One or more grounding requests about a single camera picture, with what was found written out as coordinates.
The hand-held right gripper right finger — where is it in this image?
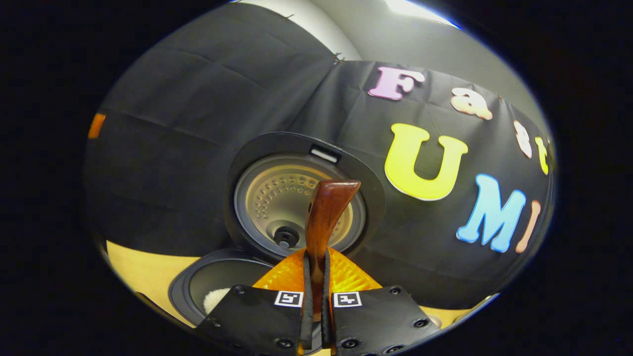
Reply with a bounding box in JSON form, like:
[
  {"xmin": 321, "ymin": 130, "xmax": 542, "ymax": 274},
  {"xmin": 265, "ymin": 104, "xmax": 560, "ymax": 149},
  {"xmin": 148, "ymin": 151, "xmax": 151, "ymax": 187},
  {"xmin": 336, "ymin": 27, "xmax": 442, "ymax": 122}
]
[{"xmin": 321, "ymin": 247, "xmax": 441, "ymax": 356}]

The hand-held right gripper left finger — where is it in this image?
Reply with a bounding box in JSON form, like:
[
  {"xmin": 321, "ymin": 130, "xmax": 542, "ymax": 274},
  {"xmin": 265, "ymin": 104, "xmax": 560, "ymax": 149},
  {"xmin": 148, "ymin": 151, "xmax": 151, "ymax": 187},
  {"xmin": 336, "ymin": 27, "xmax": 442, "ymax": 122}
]
[{"xmin": 195, "ymin": 247, "xmax": 315, "ymax": 356}]

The small white rice heap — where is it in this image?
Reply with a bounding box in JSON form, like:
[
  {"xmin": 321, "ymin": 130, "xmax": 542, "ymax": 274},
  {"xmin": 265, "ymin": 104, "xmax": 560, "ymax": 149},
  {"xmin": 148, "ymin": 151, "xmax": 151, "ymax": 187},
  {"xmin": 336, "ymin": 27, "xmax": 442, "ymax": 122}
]
[{"xmin": 204, "ymin": 288, "xmax": 232, "ymax": 314}]

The brown wooden spoon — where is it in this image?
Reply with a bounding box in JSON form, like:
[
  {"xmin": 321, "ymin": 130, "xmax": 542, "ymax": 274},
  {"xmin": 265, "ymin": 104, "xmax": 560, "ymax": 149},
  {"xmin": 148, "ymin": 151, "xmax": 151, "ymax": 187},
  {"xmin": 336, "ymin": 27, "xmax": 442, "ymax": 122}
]
[{"xmin": 305, "ymin": 179, "xmax": 362, "ymax": 317}]

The black silver rice cooker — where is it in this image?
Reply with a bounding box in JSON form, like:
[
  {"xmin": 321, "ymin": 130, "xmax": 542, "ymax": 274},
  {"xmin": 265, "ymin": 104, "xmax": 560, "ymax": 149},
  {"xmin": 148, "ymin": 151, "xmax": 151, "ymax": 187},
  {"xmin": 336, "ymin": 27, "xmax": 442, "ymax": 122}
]
[{"xmin": 168, "ymin": 132, "xmax": 386, "ymax": 327}]

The black backdrop cloth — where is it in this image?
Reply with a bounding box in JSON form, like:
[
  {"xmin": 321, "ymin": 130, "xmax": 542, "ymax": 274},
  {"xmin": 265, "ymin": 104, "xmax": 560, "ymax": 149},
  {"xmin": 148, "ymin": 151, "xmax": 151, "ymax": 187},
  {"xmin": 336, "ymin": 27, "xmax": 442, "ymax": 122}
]
[{"xmin": 84, "ymin": 2, "xmax": 557, "ymax": 310}]

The large ceiling light panel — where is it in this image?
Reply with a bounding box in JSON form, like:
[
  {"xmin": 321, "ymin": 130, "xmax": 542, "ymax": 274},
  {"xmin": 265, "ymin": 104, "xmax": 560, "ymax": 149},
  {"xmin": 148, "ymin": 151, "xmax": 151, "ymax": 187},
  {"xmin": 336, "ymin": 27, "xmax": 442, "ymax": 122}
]
[{"xmin": 386, "ymin": 0, "xmax": 460, "ymax": 28}]

